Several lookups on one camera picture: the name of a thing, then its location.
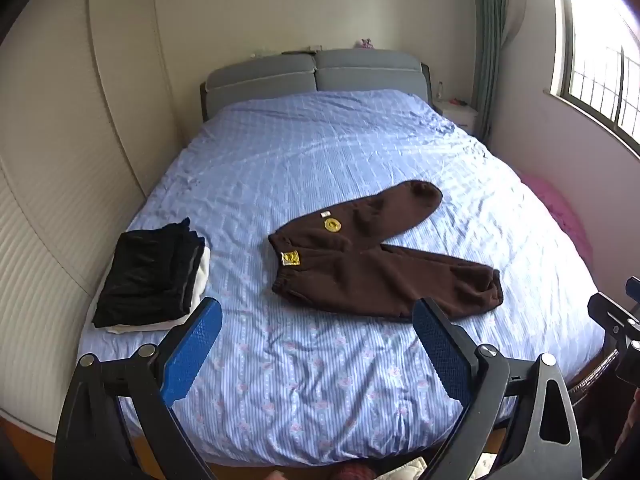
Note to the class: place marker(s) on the folded white cloth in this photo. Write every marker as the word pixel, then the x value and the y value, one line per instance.
pixel 202 275

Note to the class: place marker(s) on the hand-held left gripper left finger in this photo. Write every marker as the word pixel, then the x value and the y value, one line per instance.
pixel 192 355

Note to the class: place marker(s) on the folded black clothes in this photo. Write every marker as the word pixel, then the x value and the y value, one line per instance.
pixel 140 275

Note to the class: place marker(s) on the pink blanket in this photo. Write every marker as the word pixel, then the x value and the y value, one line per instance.
pixel 560 215

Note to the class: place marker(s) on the white quilted cloth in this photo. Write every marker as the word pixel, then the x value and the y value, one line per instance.
pixel 410 470

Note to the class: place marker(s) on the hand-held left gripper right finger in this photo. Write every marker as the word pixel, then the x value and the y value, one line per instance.
pixel 440 350

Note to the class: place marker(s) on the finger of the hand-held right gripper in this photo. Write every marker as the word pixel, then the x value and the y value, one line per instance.
pixel 607 312
pixel 630 360

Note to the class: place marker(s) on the brown pants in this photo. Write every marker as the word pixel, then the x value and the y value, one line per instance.
pixel 380 270

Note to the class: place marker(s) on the blue striped bed sheet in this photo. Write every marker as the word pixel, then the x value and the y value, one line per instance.
pixel 300 170

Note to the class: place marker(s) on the red cloth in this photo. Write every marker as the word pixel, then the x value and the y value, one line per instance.
pixel 355 472

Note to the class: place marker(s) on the white nightstand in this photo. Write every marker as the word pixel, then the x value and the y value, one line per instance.
pixel 457 115

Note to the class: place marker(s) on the green curtain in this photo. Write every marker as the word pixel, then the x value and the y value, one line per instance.
pixel 490 50

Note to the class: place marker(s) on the window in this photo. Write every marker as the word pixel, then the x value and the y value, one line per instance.
pixel 600 60

